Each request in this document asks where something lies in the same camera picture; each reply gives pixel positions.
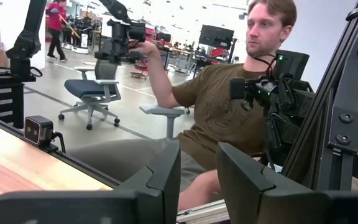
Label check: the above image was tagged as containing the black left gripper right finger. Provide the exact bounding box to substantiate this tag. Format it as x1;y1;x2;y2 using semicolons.
216;142;323;224

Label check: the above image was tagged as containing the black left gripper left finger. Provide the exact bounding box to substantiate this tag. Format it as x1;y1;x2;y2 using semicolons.
115;139;181;224

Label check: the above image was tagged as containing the person's forearm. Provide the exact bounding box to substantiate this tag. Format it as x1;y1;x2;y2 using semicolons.
141;46;180;108

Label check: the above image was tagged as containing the grey office chair armrest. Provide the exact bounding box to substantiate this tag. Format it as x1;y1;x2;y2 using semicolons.
139;104;186;139

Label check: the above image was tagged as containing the person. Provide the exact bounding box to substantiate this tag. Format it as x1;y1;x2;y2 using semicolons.
45;0;70;62
68;0;298;212

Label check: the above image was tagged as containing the blue-seated office chair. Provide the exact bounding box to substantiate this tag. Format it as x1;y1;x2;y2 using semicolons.
57;58;122;131

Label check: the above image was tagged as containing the person's hand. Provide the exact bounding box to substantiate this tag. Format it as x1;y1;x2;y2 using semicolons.
128;40;160;60

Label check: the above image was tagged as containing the black monitor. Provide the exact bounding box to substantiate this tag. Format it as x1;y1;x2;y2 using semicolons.
198;24;235;50

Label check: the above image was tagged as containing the silver aluminium rail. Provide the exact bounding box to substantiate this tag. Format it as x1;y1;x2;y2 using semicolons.
175;198;231;224

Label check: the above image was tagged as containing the small grey table camera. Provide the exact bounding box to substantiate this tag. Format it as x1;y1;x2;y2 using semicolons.
23;115;59;153

